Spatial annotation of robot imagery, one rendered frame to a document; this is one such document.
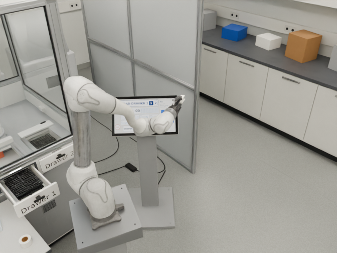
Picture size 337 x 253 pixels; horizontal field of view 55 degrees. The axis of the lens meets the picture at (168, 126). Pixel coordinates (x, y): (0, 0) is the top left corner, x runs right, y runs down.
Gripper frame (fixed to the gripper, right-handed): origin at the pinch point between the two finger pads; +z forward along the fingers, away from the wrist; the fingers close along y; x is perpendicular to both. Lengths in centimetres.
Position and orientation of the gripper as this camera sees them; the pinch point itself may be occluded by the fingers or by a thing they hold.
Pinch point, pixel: (181, 99)
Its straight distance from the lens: 233.4
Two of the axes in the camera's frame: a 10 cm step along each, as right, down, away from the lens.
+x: -9.2, -1.4, 3.7
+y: -0.8, -8.4, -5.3
